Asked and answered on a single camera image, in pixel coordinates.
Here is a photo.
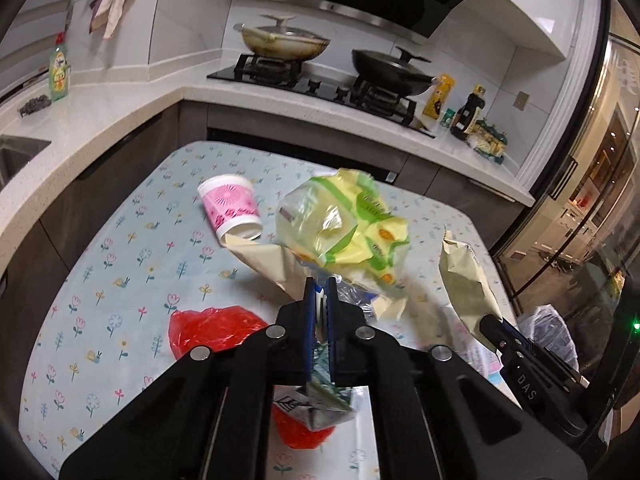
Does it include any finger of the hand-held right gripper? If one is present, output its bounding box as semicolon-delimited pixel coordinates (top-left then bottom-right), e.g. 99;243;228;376
478;314;583;387

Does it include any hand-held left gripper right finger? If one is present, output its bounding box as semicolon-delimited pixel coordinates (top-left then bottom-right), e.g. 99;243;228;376
324;279;587;480

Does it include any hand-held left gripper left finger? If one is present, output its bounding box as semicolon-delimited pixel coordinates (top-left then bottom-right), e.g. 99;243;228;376
59;279;322;480

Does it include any trash bin with plastic liner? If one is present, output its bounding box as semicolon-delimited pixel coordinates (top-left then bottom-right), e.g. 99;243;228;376
517;305;581;377

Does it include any beige foil packet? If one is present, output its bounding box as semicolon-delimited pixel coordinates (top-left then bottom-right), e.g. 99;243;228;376
438;230;503;347

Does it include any green white carton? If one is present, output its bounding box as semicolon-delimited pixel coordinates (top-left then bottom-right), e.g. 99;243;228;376
274;344;357;432

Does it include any red plastic bag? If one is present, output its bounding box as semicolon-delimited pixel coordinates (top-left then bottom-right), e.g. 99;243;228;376
168;305;337;450

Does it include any yellow green plastic bag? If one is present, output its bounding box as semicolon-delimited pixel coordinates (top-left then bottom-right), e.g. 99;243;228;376
275;167;413;322

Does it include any pink paper cup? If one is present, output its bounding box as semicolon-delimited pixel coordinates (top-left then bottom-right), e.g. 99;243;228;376
196;174;264;242

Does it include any black framed glass door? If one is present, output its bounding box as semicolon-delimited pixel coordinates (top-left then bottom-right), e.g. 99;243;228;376
492;25;640;311

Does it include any floral tablecloth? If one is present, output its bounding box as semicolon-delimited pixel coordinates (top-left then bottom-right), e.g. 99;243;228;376
17;141;518;480

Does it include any dark sauce bottle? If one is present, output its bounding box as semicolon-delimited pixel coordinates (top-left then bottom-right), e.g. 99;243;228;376
450;86;487;141

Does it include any black gas stove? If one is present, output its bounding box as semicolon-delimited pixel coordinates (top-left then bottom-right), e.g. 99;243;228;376
206;52;437;139

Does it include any yellow seasoning packet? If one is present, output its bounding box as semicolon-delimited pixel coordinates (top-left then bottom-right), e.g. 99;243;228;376
421;74;457;121

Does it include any black frying pan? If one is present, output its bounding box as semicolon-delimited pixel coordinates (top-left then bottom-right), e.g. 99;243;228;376
351;49;437;98

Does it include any black pan lid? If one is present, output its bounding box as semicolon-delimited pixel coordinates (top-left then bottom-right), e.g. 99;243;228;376
357;46;432;70

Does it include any beige wok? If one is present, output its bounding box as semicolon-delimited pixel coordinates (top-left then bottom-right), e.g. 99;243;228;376
232;22;332;61

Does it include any glass wok lid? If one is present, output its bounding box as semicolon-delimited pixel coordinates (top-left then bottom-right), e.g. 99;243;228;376
241;14;323;43

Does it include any steel sink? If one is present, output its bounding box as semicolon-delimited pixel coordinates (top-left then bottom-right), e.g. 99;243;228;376
0;134;52;193

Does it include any dark scouring pad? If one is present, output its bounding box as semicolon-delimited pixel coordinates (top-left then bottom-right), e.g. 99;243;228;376
17;95;52;117

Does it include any green dish soap bottle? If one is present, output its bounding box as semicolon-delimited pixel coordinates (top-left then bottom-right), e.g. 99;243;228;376
48;32;71;102

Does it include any black door handle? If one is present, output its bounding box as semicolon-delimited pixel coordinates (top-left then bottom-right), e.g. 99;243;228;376
549;156;577;202

